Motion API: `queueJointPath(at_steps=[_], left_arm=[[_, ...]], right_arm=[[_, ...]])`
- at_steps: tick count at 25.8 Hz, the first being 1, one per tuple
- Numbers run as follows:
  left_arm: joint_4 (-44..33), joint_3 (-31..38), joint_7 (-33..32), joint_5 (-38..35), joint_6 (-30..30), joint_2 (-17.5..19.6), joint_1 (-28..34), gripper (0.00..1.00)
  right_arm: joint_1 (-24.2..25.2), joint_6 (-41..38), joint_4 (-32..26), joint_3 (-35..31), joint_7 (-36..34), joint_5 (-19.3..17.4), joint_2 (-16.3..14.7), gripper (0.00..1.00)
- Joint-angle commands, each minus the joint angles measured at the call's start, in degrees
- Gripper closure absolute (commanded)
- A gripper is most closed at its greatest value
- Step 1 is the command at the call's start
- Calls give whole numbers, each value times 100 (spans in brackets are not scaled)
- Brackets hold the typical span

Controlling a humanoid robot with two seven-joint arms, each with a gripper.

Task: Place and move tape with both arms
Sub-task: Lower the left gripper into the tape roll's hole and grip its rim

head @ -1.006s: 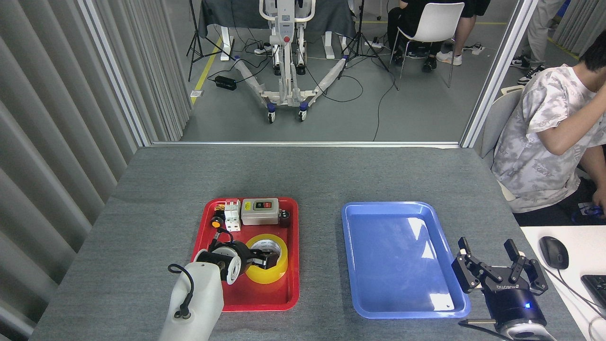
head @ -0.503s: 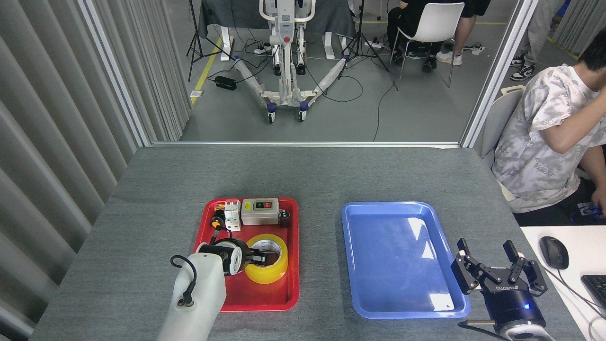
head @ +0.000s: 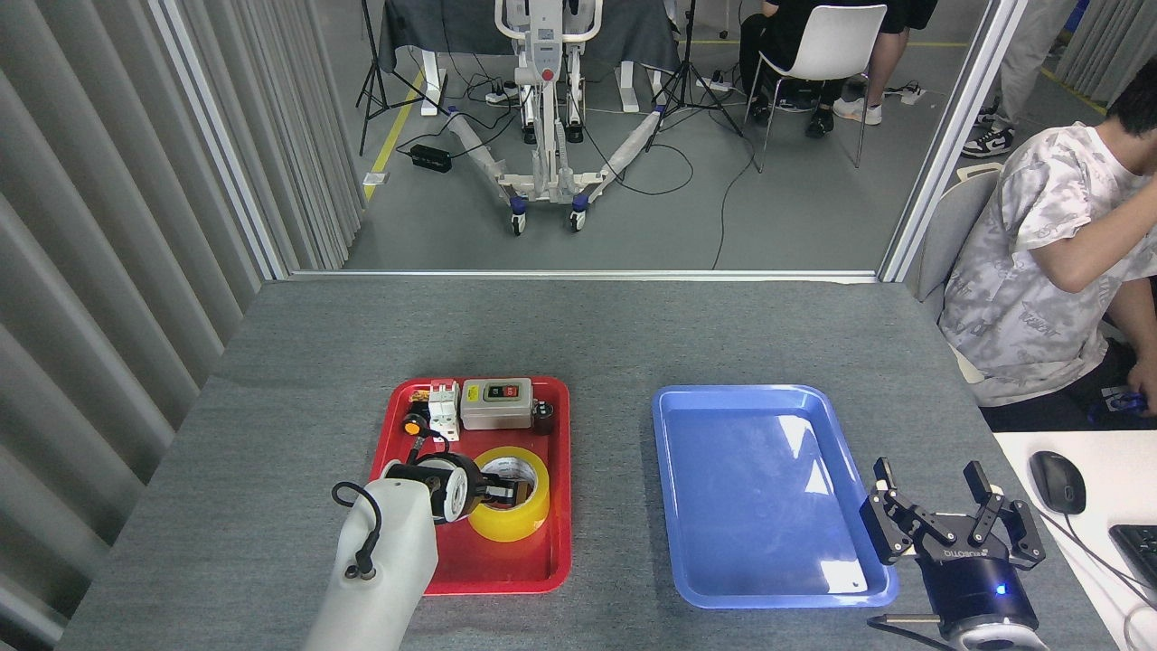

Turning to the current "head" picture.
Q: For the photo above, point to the white floor plate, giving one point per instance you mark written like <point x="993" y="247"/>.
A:
<point x="375" y="179"/>

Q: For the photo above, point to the person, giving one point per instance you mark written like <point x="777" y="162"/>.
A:
<point x="1026" y="54"/>
<point x="1021" y="271"/>
<point x="890" y="63"/>
<point x="786" y="27"/>

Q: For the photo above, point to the white power strip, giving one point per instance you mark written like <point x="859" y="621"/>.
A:
<point x="911" y="94"/>
<point x="499" y="93"/>
<point x="716" y="84"/>

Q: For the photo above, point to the black power adapter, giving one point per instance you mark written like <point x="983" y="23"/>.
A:
<point x="430" y="159"/>

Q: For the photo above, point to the red plastic tray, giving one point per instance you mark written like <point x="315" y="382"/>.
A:
<point x="506" y="570"/>

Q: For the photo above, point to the black computer mouse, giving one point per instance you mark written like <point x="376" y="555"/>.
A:
<point x="1058" y="481"/>

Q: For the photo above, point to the dark red round knob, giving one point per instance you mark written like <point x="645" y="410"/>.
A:
<point x="543" y="418"/>

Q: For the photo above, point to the silver frame post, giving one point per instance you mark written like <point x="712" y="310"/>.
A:
<point x="949" y="145"/>
<point x="217" y="136"/>

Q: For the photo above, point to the small blue object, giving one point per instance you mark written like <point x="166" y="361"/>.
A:
<point x="1116" y="400"/>

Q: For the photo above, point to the black orange push button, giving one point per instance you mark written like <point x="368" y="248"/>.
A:
<point x="414" y="425"/>

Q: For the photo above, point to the grey two-button switch box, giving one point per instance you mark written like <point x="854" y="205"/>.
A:
<point x="495" y="411"/>

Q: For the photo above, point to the grey office chair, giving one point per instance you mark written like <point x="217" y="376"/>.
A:
<point x="954" y="226"/>

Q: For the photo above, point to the black keyboard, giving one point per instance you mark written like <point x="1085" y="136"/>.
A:
<point x="1139" y="551"/>

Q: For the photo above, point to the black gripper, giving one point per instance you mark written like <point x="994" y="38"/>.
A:
<point x="482" y="495"/>
<point x="976" y="583"/>

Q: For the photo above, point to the silver frame rail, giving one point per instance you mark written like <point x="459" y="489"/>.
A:
<point x="587" y="275"/>

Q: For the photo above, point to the white circuit breaker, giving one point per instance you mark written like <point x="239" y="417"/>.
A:
<point x="444" y="411"/>

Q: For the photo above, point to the white wheeled stand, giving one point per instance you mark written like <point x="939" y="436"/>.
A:
<point x="547" y="72"/>

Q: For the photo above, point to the blue plastic tray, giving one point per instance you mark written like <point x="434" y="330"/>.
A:
<point x="750" y="506"/>

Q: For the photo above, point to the white plastic chair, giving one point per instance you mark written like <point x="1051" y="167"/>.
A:
<point x="836" y="41"/>

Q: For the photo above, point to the yellow tape roll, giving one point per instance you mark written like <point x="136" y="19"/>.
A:
<point x="515" y="524"/>

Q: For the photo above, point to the black tripod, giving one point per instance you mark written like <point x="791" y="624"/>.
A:
<point x="687" y="81"/>
<point x="380" y="54"/>

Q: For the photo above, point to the person's hand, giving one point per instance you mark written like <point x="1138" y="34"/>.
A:
<point x="1146" y="384"/>

